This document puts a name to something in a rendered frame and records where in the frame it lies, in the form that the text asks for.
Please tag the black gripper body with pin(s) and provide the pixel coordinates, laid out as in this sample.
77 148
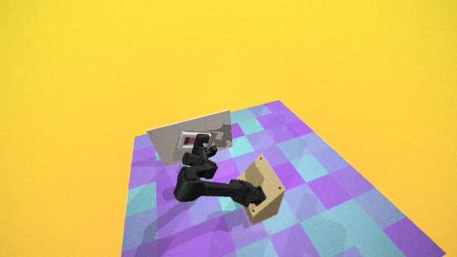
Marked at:
200 149

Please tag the white picture frame with red picture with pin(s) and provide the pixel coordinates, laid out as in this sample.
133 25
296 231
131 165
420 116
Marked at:
187 140

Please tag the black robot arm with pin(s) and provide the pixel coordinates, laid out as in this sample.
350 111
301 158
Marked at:
189 186

